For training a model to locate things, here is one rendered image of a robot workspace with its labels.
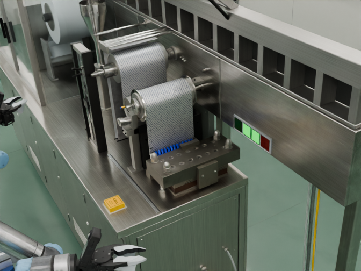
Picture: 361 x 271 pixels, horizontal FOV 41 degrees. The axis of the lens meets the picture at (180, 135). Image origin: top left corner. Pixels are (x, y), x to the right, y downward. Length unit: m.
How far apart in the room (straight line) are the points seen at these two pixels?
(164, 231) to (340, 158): 0.85
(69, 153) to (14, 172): 1.68
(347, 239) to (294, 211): 1.44
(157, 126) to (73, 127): 0.74
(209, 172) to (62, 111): 1.16
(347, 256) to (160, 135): 0.94
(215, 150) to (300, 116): 0.57
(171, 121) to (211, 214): 0.46
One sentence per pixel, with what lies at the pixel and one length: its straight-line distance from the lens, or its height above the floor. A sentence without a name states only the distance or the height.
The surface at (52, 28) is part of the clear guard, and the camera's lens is 2.95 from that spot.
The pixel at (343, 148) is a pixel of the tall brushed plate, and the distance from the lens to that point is 1.65.
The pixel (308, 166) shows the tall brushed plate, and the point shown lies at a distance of 1.82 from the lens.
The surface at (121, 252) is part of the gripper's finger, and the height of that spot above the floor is 1.23.
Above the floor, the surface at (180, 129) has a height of 1.10.
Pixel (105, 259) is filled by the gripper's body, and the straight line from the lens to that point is 1.42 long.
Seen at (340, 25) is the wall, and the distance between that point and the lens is 4.83.
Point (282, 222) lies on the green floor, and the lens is 3.39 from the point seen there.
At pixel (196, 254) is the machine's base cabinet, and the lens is 2.35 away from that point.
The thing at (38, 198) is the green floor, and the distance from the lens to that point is 3.83.
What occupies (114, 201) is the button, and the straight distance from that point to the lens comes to 2.13.
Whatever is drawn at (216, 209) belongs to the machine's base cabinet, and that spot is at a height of 0.79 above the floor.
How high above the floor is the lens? 2.24
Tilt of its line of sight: 31 degrees down
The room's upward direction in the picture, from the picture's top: 4 degrees counter-clockwise
